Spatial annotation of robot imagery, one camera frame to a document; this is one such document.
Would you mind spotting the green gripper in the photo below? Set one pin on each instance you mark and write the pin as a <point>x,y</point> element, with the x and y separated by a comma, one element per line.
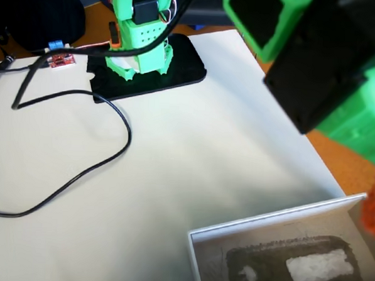
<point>353,124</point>

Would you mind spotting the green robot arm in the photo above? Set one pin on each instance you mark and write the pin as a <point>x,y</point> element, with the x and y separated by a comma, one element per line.
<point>149,34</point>

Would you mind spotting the white cardboard box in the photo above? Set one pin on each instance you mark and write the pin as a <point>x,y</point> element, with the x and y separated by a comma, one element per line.
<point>274,223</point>

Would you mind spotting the white foam block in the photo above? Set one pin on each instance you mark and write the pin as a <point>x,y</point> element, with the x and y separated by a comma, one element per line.
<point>319,267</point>

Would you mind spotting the black foam insert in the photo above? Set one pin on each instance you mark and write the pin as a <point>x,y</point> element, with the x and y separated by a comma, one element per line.
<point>263,261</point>

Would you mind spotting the black base mat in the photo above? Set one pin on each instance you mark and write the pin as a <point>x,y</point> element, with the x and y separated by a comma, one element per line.
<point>178,67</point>

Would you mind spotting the white table sheet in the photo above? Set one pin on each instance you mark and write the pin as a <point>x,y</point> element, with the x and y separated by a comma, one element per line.
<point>173,162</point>

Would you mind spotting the red circuit board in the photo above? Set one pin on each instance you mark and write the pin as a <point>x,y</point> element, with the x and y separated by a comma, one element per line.
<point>61,60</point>

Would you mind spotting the black bag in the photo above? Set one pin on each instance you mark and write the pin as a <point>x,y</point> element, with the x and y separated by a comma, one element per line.
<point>37,13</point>

